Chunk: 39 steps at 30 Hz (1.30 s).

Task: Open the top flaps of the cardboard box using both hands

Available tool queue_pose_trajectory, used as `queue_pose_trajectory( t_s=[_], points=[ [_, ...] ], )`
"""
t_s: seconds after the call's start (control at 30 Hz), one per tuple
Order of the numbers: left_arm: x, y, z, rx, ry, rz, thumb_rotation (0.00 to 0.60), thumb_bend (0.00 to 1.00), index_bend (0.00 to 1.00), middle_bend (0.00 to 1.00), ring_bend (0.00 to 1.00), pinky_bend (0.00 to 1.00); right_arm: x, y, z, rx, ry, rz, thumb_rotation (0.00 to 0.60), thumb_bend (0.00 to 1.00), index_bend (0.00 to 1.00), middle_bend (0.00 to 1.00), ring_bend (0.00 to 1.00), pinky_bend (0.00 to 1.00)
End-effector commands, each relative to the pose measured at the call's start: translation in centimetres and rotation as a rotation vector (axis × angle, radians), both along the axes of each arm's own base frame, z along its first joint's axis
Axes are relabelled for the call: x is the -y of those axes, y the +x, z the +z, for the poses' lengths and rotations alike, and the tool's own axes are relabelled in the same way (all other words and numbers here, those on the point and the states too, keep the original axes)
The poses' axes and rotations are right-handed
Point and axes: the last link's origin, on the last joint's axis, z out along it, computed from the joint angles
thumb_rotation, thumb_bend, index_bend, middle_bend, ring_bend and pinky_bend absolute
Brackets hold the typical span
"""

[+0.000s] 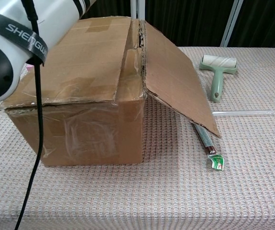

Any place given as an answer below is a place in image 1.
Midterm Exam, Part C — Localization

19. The black printed velcro strap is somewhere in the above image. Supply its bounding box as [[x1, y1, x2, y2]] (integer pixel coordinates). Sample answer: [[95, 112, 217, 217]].
[[0, 11, 49, 66]]

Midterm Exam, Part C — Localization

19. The clear plastic tube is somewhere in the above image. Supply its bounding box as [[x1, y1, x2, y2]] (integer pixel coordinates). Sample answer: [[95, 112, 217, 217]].
[[211, 109, 275, 117]]

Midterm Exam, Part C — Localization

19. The green lint roller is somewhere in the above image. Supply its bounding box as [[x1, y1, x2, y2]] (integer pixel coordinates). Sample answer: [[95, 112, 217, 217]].
[[199, 54, 238, 103]]

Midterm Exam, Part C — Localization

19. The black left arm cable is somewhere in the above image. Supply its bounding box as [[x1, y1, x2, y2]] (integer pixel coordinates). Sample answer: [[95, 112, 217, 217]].
[[14, 0, 45, 230]]

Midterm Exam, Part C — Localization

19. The brown cardboard box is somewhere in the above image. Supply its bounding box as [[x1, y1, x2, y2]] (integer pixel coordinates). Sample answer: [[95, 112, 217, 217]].
[[0, 15, 223, 167]]

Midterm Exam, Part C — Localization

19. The black pleated curtain panel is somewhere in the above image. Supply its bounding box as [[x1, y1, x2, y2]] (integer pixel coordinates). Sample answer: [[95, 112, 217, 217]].
[[79, 0, 133, 20], [228, 0, 275, 48], [143, 0, 236, 47]]

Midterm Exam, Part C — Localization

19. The white frame post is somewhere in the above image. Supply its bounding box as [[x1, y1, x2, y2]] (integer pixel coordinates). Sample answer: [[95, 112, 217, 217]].
[[220, 0, 244, 47], [130, 0, 145, 21]]

